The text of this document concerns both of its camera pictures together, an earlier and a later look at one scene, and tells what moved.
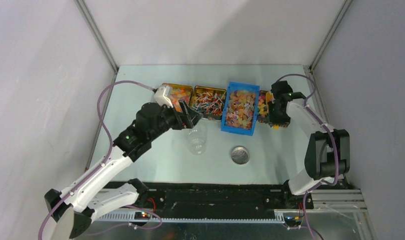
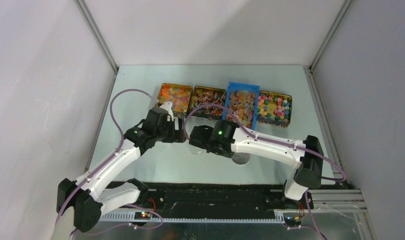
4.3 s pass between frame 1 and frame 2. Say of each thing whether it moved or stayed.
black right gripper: moved
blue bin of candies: stayed
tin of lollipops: stayed
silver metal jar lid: stayed
